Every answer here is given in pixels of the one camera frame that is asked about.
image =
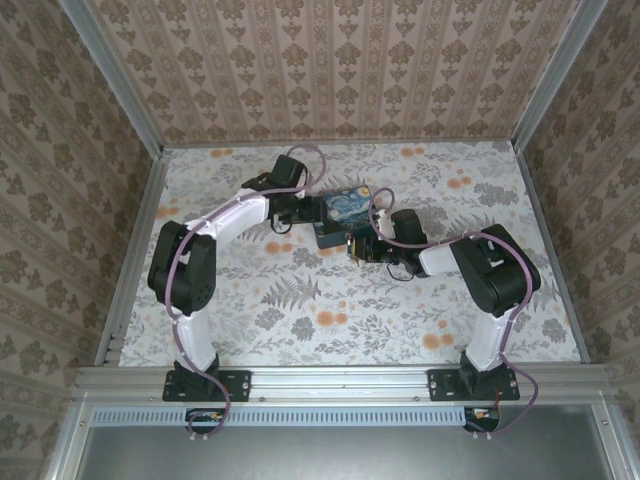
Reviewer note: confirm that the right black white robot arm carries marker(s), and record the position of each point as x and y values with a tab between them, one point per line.
500	275

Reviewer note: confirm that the blue starry night tin box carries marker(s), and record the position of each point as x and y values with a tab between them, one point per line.
345	210

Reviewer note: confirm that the grey metal sheet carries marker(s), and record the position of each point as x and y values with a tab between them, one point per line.
350	455

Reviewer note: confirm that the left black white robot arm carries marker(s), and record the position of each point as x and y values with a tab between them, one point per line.
185	270

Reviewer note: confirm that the black controller board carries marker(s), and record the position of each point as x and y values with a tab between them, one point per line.
205	420
482	419

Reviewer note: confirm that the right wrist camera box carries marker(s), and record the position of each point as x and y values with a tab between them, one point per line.
384	222

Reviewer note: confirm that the aluminium corner post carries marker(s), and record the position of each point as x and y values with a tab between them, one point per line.
555	75
115	80

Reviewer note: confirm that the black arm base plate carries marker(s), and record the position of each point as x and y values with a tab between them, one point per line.
442	385
235	385

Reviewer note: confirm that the aluminium cross rail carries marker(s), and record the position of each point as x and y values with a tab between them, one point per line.
340	382

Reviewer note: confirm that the aluminium side rail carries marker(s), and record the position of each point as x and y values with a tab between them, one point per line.
547	240
142	230

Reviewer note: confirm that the floral patterned table cover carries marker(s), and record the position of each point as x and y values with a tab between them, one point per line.
350	325

